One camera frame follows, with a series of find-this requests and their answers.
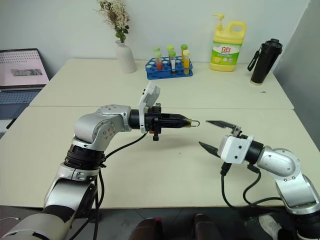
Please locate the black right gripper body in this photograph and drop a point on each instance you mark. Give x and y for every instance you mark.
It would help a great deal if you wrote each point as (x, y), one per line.
(237, 132)

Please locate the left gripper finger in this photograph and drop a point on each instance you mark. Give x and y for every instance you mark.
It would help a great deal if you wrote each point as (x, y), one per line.
(175, 117)
(175, 125)

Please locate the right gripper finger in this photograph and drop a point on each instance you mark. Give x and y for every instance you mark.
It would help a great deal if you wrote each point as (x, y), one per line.
(221, 123)
(208, 148)

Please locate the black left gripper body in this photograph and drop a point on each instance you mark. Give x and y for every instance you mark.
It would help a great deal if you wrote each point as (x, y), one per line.
(155, 121)

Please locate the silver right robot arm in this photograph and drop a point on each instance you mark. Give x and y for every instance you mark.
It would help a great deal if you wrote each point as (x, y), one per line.
(282, 162)

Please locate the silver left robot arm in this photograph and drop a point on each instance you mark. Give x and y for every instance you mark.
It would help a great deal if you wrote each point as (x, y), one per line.
(90, 125)

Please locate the blue test tube rack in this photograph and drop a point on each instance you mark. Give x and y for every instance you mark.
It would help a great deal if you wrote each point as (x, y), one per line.
(166, 72)

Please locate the green-capped tube white label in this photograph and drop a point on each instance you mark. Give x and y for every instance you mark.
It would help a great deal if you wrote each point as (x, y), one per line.
(172, 63)

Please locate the yellow-capped tube yellow liquid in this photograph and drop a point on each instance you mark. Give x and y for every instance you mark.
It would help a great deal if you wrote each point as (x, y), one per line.
(186, 62)

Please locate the green-capped tube orange liquid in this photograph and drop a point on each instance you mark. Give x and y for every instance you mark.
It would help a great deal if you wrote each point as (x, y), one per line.
(158, 62)

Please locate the white ceramic vase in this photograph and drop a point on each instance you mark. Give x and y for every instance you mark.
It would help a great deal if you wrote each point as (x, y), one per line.
(126, 58)

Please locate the green-capped test tube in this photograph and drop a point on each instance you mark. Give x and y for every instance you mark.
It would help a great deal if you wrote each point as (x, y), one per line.
(170, 47)
(156, 48)
(184, 47)

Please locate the yellow dish soap bottle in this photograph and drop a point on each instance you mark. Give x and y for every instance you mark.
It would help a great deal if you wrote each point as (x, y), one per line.
(226, 50)

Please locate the dark rounded shape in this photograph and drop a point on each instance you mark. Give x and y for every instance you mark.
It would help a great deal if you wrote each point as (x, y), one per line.
(207, 226)
(147, 228)

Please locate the white shoe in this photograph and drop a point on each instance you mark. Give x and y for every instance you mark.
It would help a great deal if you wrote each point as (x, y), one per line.
(270, 225)

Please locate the dried flower bouquet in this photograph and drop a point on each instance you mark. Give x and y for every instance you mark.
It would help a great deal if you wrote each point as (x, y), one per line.
(115, 17)

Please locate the open laptop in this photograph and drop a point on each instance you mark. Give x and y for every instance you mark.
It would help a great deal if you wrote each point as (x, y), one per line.
(20, 75)

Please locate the black pen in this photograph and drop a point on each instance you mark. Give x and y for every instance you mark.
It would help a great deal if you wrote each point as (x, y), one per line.
(11, 124)

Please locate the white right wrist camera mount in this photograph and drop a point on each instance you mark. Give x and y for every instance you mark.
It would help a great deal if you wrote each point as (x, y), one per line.
(235, 148)

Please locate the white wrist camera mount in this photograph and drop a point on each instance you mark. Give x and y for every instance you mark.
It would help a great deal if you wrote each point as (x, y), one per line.
(235, 148)
(150, 96)

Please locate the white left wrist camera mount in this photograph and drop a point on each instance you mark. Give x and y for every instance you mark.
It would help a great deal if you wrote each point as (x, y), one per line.
(150, 96)

